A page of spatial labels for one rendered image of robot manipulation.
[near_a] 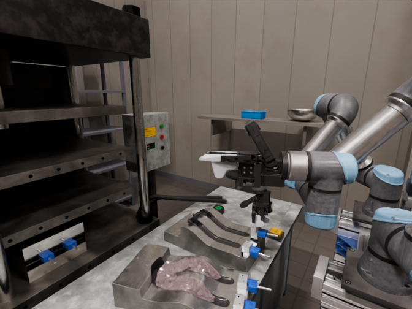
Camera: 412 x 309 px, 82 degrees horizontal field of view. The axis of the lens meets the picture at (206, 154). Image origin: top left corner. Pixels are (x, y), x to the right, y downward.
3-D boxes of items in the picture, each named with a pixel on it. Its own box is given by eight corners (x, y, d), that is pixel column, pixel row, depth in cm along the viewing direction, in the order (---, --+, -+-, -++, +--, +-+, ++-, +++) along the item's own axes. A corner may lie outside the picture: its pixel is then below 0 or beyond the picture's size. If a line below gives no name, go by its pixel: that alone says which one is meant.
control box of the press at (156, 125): (177, 278, 213) (171, 112, 176) (153, 302, 188) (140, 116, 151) (159, 268, 224) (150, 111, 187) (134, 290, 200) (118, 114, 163)
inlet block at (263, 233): (279, 239, 117) (279, 228, 117) (276, 243, 113) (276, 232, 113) (254, 234, 124) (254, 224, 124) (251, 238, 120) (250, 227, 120)
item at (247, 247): (271, 259, 110) (272, 249, 108) (268, 266, 105) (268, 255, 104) (245, 249, 116) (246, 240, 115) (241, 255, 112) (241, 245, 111)
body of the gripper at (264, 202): (267, 217, 113) (267, 192, 112) (251, 214, 118) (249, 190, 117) (272, 213, 119) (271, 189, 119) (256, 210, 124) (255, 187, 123)
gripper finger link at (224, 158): (221, 162, 54) (258, 162, 56) (222, 156, 54) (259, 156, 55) (217, 159, 59) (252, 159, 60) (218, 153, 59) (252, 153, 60)
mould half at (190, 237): (265, 246, 129) (266, 224, 126) (245, 276, 108) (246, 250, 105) (190, 220, 156) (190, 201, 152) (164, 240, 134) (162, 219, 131)
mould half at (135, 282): (250, 283, 104) (251, 262, 101) (242, 341, 80) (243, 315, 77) (148, 262, 117) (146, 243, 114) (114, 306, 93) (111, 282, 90)
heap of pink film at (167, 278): (222, 272, 102) (222, 257, 100) (212, 307, 86) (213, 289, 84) (167, 261, 109) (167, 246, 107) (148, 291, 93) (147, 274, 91)
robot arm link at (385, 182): (382, 201, 107) (389, 172, 104) (360, 189, 120) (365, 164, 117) (406, 200, 108) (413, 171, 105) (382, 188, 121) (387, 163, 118)
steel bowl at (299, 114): (321, 120, 266) (322, 109, 263) (315, 123, 239) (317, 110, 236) (290, 118, 285) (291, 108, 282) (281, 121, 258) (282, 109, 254)
